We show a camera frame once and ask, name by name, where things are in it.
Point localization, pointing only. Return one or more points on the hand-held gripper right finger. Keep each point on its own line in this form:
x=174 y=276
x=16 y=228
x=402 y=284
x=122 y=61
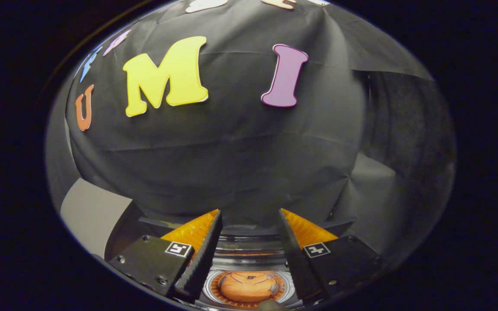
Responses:
x=294 y=263

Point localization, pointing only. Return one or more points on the dark grey washing machine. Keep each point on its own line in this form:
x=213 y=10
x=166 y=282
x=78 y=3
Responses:
x=249 y=252

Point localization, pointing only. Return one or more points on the black backdrop cloth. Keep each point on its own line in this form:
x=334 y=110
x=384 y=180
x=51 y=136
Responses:
x=231 y=151

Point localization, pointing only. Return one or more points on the orange yellow shirt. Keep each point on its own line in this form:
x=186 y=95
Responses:
x=247 y=287

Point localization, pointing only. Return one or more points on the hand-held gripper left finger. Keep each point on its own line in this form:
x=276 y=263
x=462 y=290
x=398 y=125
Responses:
x=201 y=263

